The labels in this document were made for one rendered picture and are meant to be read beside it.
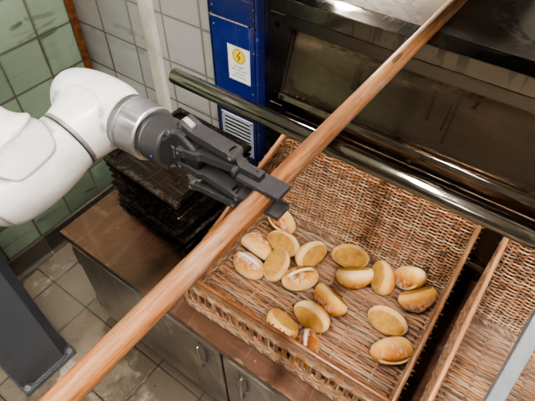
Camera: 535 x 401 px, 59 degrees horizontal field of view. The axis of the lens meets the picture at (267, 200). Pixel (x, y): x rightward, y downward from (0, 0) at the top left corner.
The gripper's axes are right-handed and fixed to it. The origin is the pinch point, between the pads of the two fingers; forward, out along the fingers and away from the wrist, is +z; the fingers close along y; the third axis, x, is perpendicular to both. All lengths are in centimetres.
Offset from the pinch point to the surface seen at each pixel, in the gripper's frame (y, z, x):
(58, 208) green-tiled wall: 103, -122, -19
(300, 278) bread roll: 56, -6, -23
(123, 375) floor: 120, -54, 12
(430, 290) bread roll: 55, 23, -38
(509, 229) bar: 2.8, 29.3, -16.1
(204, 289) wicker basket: 48, -20, -3
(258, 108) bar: 2.3, -13.7, -17.1
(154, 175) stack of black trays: 40, -49, -18
